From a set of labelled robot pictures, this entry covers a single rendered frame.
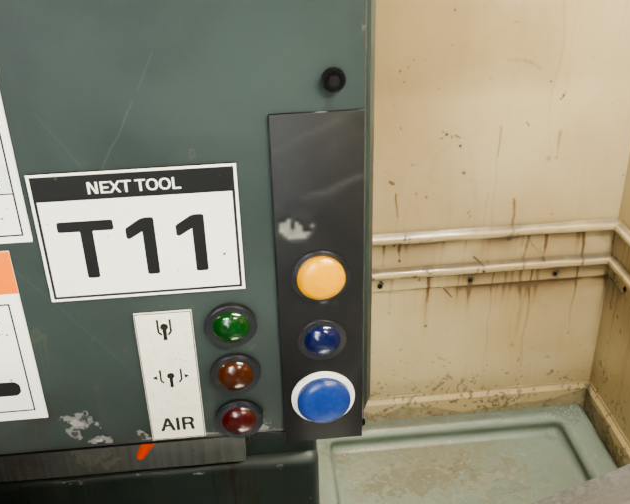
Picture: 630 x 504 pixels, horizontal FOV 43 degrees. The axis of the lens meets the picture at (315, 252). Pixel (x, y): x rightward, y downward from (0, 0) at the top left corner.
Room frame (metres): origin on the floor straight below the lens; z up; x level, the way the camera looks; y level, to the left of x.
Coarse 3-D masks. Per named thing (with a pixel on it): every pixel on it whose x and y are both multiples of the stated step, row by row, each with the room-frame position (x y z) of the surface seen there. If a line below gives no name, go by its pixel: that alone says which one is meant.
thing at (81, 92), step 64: (0, 0) 0.34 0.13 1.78; (64, 0) 0.35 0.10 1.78; (128, 0) 0.35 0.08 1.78; (192, 0) 0.35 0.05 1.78; (256, 0) 0.35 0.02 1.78; (320, 0) 0.36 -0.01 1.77; (0, 64) 0.34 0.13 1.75; (64, 64) 0.35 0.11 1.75; (128, 64) 0.35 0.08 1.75; (192, 64) 0.35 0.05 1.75; (256, 64) 0.35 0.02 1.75; (320, 64) 0.36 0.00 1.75; (64, 128) 0.35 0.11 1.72; (128, 128) 0.35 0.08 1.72; (192, 128) 0.35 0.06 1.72; (256, 128) 0.35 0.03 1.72; (256, 192) 0.35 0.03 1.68; (256, 256) 0.35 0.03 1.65; (64, 320) 0.34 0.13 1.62; (128, 320) 0.35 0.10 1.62; (192, 320) 0.35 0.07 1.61; (256, 320) 0.35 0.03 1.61; (64, 384) 0.34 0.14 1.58; (128, 384) 0.35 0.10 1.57; (0, 448) 0.34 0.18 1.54; (64, 448) 0.34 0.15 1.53
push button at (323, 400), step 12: (312, 384) 0.35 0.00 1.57; (324, 384) 0.35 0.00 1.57; (336, 384) 0.35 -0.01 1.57; (300, 396) 0.35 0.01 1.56; (312, 396) 0.35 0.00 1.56; (324, 396) 0.35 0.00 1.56; (336, 396) 0.35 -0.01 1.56; (348, 396) 0.35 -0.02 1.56; (300, 408) 0.35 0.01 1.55; (312, 408) 0.35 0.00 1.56; (324, 408) 0.35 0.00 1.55; (336, 408) 0.35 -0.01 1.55; (312, 420) 0.35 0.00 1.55; (324, 420) 0.35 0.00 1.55
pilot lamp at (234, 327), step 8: (232, 312) 0.35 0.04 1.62; (216, 320) 0.35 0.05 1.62; (224, 320) 0.35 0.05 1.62; (232, 320) 0.35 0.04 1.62; (240, 320) 0.35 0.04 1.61; (216, 328) 0.35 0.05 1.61; (224, 328) 0.34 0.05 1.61; (232, 328) 0.34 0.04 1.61; (240, 328) 0.35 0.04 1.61; (248, 328) 0.35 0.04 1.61; (216, 336) 0.35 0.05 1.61; (224, 336) 0.34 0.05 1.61; (232, 336) 0.34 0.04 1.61; (240, 336) 0.35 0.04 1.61
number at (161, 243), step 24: (120, 216) 0.35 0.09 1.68; (144, 216) 0.35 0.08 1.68; (168, 216) 0.35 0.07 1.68; (192, 216) 0.35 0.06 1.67; (216, 216) 0.35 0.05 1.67; (120, 240) 0.35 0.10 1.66; (144, 240) 0.35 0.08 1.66; (168, 240) 0.35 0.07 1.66; (192, 240) 0.35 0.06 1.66; (216, 240) 0.35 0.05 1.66; (120, 264) 0.35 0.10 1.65; (144, 264) 0.35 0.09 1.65; (168, 264) 0.35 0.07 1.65; (192, 264) 0.35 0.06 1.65; (216, 264) 0.35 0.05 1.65
